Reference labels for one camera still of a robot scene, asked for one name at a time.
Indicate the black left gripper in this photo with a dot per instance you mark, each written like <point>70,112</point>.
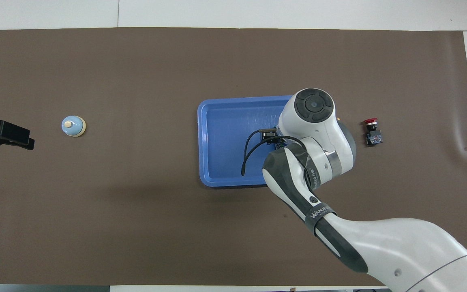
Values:
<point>8,130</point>

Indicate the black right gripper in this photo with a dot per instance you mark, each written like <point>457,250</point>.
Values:
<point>269,136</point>

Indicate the green push button switch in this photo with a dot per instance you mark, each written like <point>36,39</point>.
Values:
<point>281,142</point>

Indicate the red push button switch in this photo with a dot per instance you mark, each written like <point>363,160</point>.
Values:
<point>373,138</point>

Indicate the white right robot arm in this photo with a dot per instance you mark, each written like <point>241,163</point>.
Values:
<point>379,239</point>

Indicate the blue plastic tray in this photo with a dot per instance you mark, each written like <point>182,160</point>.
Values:
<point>225,146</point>

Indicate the light blue desk bell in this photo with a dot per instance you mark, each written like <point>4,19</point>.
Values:
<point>72,126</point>

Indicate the brown table mat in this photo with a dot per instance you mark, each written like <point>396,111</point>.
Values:
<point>95,223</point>

